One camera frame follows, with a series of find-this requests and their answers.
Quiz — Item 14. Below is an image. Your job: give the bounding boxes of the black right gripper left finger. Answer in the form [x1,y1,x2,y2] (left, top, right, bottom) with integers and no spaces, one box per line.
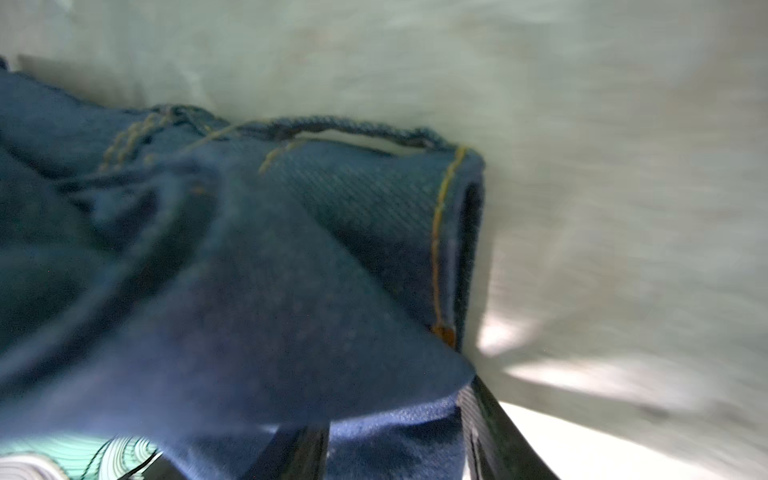
[241,424,330,480]

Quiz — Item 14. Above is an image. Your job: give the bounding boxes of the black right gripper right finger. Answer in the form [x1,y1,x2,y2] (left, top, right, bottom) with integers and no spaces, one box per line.
[457,376,559,480]

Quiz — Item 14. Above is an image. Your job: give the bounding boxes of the dark blue denim trousers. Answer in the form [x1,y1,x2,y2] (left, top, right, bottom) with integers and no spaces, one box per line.
[1,70,484,479]

